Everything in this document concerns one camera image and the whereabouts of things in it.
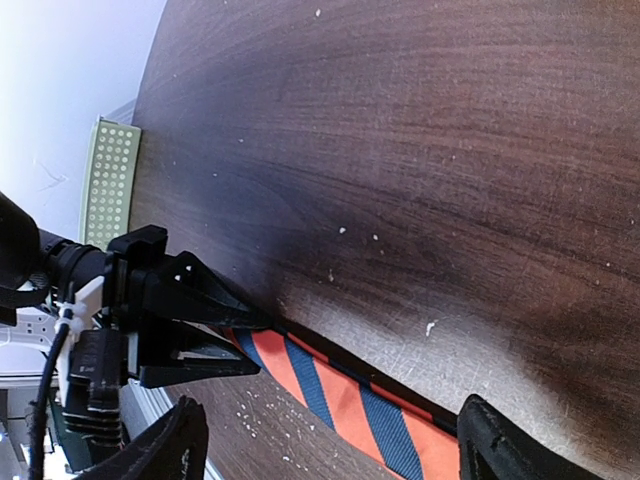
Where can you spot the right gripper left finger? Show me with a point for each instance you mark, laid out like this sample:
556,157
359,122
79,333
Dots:
173,447

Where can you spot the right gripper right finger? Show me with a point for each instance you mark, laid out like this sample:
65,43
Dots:
493,447

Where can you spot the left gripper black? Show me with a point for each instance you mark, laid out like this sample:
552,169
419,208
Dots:
143,288

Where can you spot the red navy striped tie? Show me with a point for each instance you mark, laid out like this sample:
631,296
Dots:
412,437

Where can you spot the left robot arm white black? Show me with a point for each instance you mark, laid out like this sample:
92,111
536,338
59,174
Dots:
36,265

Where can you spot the pale green perforated basket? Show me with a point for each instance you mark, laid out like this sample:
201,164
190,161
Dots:
109,180

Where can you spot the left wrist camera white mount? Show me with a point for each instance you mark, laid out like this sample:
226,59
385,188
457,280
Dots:
90,368

